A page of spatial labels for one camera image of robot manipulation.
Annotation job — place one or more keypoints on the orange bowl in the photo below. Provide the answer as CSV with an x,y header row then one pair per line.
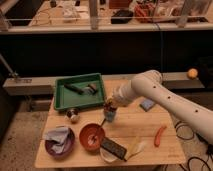
x,y
91,136

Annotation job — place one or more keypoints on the blue sponge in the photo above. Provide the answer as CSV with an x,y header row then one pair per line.
x,y
147,104

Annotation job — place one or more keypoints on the clear plastic cup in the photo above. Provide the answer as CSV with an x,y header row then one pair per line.
x,y
109,115

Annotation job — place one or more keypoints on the purple bowl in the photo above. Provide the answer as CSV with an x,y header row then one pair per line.
x,y
69,144

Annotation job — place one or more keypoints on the white small dish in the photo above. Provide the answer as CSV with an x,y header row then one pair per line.
x,y
107,156

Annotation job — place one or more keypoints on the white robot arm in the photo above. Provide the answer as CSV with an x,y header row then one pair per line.
x,y
149,85

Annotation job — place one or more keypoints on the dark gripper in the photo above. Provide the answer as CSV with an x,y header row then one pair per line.
x,y
109,106

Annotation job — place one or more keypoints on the orange ball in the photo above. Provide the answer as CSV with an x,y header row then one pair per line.
x,y
192,73

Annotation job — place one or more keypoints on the grey crumpled cloth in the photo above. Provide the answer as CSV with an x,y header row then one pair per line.
x,y
59,135

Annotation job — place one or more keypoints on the black brush in tray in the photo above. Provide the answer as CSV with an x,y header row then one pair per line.
x,y
74,88

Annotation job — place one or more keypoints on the green plastic tray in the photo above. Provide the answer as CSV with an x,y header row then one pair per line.
x,y
66,99

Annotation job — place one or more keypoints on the brown object in tray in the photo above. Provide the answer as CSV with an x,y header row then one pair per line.
x,y
91,88

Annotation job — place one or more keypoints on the black rectangular block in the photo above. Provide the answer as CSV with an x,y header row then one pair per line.
x,y
114,148

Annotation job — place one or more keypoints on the orange carrot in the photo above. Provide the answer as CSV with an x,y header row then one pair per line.
x,y
158,135

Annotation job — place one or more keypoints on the yellow banana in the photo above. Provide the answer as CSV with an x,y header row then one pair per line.
x,y
135,147

